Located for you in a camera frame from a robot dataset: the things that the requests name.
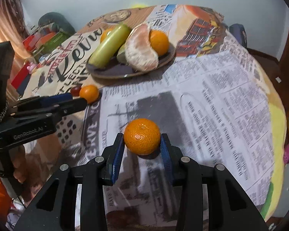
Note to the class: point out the red tomato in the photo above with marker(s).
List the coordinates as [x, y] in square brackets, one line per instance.
[75, 91]

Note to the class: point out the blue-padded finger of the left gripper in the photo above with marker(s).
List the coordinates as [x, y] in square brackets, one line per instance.
[38, 102]

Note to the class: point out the grey plush toy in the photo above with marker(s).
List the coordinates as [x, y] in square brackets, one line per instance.
[59, 20]

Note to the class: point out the newspaper print bed blanket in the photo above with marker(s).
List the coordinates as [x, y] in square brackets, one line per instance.
[214, 101]

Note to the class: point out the pink slipper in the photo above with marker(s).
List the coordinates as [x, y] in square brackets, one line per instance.
[286, 154]

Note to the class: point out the small mandarin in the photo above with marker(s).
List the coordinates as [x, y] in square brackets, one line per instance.
[142, 136]
[90, 93]

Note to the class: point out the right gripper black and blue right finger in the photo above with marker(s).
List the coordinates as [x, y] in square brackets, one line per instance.
[230, 208]

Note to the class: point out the dark blue backpack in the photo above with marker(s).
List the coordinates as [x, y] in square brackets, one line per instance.
[238, 31]

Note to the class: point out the red gift box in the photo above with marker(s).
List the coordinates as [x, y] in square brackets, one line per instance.
[21, 80]

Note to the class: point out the large orange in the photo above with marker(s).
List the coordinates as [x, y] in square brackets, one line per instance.
[159, 42]

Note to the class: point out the pink toy figure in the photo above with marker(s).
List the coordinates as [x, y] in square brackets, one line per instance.
[32, 67]

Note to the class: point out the orange pink curtain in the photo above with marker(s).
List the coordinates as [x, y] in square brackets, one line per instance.
[12, 27]

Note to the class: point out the orange with sticker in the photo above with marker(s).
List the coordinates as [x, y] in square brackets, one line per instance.
[105, 34]

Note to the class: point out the dark round plate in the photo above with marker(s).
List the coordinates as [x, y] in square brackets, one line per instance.
[116, 70]

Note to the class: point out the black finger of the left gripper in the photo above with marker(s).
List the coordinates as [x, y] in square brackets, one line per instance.
[62, 109]

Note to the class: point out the yellow curved foam object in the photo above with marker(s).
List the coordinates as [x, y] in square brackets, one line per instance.
[139, 5]

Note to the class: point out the green storage box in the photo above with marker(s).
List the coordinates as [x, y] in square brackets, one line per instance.
[54, 42]

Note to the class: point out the person's left hand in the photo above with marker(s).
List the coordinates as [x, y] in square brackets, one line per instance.
[19, 162]

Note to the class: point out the long green sugarcane piece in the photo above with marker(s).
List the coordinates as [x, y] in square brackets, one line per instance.
[109, 46]

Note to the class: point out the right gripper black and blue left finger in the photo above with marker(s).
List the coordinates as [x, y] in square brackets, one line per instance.
[54, 206]

